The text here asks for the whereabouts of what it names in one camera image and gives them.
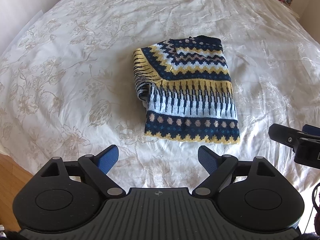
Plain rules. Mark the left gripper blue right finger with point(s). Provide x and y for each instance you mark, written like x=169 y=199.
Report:
x=220 y=170

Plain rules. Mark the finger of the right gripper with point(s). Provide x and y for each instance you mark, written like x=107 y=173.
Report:
x=285 y=135
x=312 y=130

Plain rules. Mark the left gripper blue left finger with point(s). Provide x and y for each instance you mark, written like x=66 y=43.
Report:
x=95 y=168

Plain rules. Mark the navy yellow patterned knit sweater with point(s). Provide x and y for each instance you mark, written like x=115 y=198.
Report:
x=186 y=88

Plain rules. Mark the cream floral bedspread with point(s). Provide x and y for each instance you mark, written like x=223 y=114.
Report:
x=67 y=86

